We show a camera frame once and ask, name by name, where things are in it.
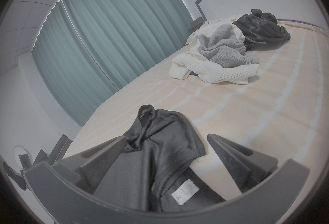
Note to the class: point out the pile of clothes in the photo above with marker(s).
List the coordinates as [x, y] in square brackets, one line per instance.
[218, 48]

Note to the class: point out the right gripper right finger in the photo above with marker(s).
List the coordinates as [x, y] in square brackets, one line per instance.
[239, 166]

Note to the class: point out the black T-shirt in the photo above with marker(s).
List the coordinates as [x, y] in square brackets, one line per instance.
[159, 153]

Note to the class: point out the white printed pillow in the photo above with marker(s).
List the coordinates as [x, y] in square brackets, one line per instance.
[203, 28]

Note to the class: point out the bed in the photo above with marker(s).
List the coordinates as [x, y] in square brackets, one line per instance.
[257, 102]

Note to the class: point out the round mirror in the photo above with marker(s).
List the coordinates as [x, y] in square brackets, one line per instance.
[20, 153]

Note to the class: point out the black chest of drawers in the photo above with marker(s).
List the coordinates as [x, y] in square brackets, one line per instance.
[57, 148]

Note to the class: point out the blue-green curtain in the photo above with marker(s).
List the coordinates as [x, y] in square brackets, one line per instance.
[123, 17]
[66, 63]

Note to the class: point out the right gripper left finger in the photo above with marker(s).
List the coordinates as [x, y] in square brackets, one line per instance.
[102, 163]

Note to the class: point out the black garment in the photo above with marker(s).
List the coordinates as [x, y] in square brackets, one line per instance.
[259, 30]

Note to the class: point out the grey bedside table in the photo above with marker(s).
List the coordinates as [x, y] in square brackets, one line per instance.
[198, 22]

